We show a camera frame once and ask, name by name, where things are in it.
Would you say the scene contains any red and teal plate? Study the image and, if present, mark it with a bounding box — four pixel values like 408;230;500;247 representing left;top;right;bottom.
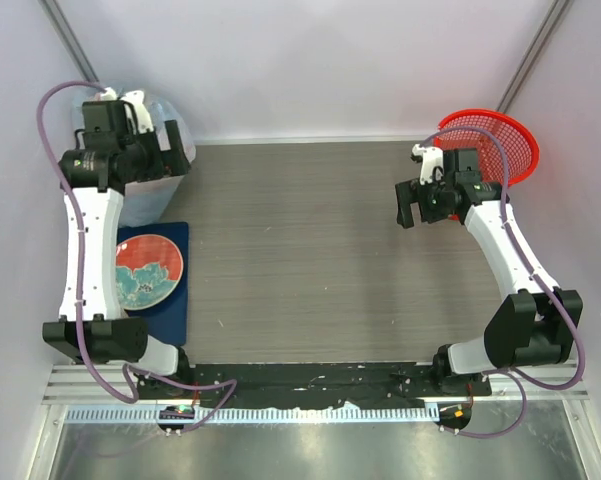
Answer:
116;234;185;311

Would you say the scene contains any white slotted cable duct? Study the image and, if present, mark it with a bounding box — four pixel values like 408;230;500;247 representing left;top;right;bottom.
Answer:
65;403;439;425

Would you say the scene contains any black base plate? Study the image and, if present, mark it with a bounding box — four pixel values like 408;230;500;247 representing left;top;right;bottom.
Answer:
134;360;494;410

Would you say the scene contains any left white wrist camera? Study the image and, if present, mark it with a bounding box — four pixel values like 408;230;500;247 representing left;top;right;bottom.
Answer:
97;87;155;134

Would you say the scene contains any red mesh trash bin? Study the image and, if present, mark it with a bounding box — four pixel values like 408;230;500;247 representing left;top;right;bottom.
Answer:
433;108;540;187

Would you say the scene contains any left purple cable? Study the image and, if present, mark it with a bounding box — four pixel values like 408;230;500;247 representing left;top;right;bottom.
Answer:
36;81;239;459

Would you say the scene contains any blue bag of trash bags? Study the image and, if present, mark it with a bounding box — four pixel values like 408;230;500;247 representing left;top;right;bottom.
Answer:
71;82;196;227

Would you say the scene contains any dark blue mat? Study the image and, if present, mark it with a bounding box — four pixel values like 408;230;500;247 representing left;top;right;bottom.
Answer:
117;222;189;346

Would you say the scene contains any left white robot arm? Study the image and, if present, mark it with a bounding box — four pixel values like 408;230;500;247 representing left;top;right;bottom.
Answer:
42;93;193;403

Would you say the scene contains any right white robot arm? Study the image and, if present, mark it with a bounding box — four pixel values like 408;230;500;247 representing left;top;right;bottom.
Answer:
395;144;585;395

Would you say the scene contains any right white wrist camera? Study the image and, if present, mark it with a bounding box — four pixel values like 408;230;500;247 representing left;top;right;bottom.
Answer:
411;144;444;185

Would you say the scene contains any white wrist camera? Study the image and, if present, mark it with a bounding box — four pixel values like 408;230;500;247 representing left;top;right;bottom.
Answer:
97;87;155;134
411;144;444;185

